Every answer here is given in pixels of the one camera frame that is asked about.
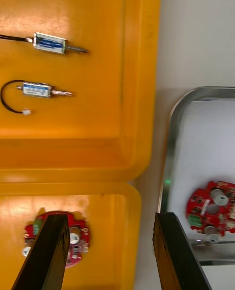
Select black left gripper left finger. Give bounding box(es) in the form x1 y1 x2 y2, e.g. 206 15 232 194
11 212 71 290

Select yellow-orange plastic bin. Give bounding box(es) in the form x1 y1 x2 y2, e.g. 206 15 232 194
0 0 163 182
0 181 142 290

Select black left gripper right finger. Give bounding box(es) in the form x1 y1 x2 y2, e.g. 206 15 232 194
152 211 213 290

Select round red circuit board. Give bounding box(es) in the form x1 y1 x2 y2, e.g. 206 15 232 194
23 210 91 268
186 179 235 243

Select steel tray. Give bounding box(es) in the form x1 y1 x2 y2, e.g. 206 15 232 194
158 86 235 266

